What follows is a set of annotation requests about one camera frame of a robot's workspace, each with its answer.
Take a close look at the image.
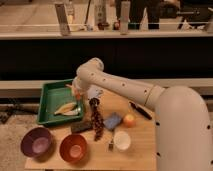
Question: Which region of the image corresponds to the dark green sponge block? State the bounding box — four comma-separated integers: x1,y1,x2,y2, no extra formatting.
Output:
71,121,92,133

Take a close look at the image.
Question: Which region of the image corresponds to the black handled brush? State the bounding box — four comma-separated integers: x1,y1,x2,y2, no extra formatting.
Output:
129,102,152,120

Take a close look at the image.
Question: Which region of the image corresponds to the orange apple fruit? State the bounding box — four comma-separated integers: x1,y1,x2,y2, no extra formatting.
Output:
123,114,136,128

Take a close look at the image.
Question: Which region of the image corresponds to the red bowl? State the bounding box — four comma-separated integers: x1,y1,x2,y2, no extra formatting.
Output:
59,134,87,163

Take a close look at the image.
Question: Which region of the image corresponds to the brown pine cone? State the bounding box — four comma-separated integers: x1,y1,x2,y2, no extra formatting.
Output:
89,98,104,141

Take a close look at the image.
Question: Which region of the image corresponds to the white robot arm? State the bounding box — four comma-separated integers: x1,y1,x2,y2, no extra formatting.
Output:
73,58,213,171

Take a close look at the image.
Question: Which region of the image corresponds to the metal fork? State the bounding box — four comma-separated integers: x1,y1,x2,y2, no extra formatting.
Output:
108,129,115,151

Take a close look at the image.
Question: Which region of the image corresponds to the purple bowl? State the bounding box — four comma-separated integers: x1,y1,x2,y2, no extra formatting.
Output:
20,127,53,158

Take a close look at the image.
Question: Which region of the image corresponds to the red orange pepper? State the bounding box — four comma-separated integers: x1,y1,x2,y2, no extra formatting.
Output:
74,91,81,100

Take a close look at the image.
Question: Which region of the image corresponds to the green plastic tray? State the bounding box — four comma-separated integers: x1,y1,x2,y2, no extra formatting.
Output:
37,79,84,127

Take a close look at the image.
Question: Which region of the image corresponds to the blue sponge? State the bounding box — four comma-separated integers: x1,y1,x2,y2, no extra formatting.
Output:
104,113,122,130

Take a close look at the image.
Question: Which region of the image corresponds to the yellow banana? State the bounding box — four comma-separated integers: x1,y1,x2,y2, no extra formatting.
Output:
54,102,77,116

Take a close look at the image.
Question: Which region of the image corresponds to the white cup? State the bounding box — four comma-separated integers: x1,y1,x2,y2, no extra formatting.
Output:
114,131,131,151

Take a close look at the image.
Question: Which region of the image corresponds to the light blue cloth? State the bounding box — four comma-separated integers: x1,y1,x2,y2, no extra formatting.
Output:
87,85,103,99

